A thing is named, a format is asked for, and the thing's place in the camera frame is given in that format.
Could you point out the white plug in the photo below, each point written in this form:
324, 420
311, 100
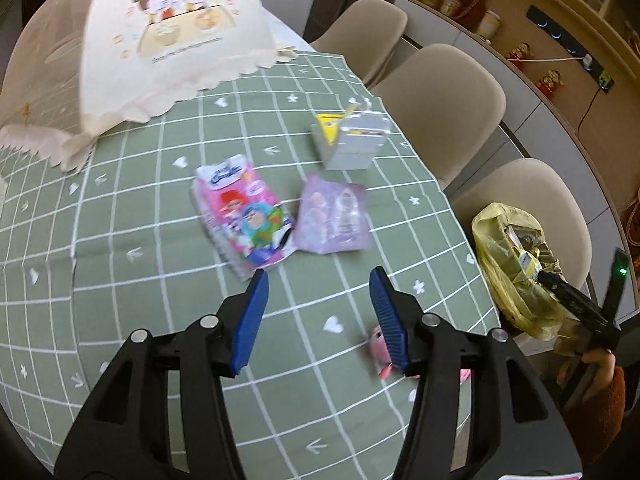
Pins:
587, 62

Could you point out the white and yellow jar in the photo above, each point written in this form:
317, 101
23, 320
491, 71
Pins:
489, 23

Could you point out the beige mesh food cover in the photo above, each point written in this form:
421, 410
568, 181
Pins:
125, 75

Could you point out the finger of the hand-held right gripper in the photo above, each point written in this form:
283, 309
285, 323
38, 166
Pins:
575, 302

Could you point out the person's right hand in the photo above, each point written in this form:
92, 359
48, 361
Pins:
603, 362

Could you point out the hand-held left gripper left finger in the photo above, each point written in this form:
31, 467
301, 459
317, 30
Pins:
250, 320

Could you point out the wooden shelf unit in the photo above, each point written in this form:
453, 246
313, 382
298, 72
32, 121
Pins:
550, 120

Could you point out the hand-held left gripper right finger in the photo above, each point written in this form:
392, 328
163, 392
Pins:
387, 320

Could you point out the red figurine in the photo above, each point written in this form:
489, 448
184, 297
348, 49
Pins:
519, 53
550, 85

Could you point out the beige chair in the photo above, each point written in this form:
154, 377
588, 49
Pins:
440, 100
530, 185
360, 30

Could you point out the person's right forearm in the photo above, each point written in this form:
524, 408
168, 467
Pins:
607, 420

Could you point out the green grid tablecloth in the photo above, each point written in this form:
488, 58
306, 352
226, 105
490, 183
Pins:
150, 240

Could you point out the yellow plastic bag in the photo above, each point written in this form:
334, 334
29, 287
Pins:
492, 270

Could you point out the colourful cartoon tissue pack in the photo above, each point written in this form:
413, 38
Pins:
235, 205

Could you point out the black power strip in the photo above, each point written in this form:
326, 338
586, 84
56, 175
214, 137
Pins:
560, 32

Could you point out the purple packet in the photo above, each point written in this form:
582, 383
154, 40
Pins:
330, 215

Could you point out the glass jar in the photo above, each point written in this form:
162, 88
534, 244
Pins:
450, 4

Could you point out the grey paper carton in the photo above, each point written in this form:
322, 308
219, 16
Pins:
352, 152

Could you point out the dark red box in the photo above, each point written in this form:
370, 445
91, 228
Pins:
472, 6

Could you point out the pink plastic toy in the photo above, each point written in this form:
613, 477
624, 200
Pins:
382, 349

